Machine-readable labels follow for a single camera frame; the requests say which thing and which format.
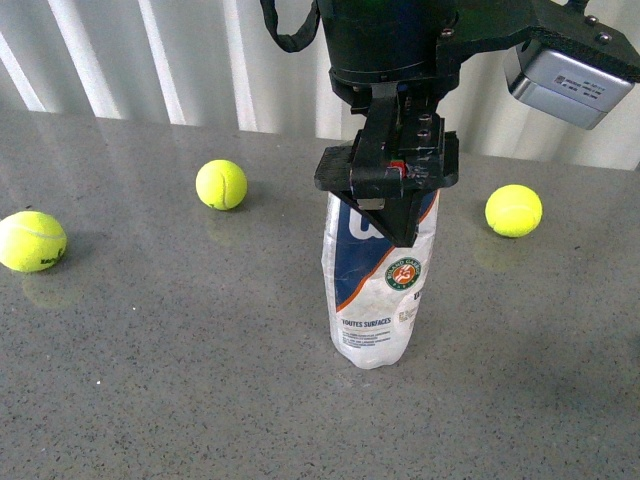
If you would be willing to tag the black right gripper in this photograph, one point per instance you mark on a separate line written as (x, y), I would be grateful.
(402, 151)

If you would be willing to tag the clear Wilson tennis ball can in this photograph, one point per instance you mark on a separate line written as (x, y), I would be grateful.
(373, 288)

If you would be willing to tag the tennis ball centre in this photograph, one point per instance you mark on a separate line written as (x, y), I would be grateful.
(513, 211)

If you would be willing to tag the tennis ball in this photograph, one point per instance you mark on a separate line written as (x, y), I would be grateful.
(221, 184)
(31, 241)
(513, 211)

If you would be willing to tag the tennis ball far left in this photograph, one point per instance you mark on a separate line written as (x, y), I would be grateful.
(31, 241)

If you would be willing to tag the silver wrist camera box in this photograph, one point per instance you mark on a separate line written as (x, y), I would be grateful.
(561, 86)

